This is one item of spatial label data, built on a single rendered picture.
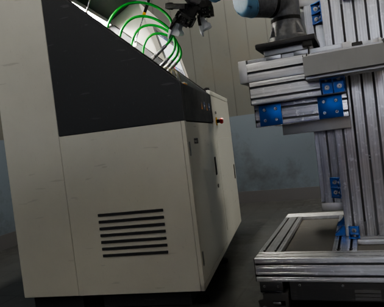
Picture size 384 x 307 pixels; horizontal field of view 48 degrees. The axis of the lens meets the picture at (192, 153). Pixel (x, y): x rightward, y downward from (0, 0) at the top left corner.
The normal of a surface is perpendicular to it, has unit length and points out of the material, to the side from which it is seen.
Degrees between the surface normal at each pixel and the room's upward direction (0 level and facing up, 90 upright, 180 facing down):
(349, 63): 90
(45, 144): 90
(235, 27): 90
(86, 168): 90
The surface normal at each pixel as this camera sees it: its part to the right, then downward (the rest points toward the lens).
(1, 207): 0.93, -0.10
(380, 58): -0.36, 0.07
